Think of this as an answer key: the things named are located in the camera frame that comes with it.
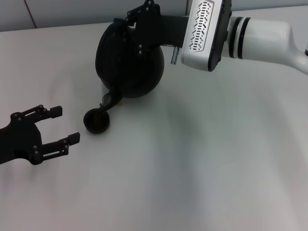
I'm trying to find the right gripper cable with plug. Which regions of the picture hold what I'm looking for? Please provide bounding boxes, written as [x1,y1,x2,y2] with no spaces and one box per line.
[163,44,180,65]

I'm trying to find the black round teapot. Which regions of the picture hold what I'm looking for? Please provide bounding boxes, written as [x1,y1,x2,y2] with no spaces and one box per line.
[94,17,166,114]

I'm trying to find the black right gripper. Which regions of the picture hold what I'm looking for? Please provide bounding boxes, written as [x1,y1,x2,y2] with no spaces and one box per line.
[122,0,190,56]

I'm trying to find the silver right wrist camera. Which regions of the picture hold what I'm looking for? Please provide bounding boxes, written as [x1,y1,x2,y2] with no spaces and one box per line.
[180,0,233,72]

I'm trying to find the small dark teacup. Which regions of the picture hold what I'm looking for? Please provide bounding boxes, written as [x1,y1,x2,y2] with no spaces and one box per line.
[83,108,111,134]

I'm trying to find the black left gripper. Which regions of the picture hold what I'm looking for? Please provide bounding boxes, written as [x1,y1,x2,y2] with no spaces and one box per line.
[0,104,81,166]

